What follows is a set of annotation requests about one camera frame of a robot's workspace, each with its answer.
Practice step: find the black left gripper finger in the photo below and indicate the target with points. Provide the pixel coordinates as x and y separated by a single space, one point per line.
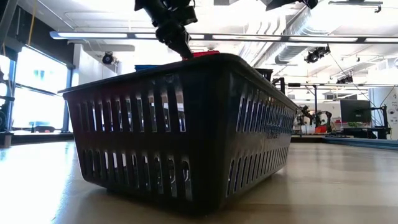
183 49

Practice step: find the red plastic basket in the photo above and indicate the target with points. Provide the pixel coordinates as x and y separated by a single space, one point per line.
205 54

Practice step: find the blue plastic basket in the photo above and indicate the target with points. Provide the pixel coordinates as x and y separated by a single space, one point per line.
146 67

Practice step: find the black plastic basket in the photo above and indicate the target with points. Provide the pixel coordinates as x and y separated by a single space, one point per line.
202 124
264 74

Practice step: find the black background robot arm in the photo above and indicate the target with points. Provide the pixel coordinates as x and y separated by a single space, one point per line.
306 116
325 119

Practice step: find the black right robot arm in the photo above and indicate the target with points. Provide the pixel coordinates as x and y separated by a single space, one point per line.
308 3

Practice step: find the round black ceiling spotlight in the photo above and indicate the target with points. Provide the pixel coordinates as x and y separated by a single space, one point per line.
108 58

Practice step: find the long ceiling light bar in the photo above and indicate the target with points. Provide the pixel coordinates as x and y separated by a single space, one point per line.
93 35

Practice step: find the black track spotlight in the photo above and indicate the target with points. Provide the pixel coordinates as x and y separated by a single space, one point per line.
343 80
314 55

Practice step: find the red background object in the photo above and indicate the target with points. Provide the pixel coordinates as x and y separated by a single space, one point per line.
321 129

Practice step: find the black computer monitor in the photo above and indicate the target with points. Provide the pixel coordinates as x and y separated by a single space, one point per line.
356 111

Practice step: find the black equipment by window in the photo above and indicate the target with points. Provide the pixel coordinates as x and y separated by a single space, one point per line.
4 118

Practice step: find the blue background table edge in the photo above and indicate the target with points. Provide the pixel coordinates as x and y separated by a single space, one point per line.
367 143

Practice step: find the black background stand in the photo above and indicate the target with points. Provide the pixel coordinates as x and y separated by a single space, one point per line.
384 121

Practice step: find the black aluminium table frame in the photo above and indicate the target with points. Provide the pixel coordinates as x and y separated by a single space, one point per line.
282 85

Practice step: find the silver ventilation duct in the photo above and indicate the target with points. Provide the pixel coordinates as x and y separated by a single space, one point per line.
289 53

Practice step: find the black ceiling rail fixture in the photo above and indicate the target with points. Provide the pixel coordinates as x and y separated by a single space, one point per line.
354 2

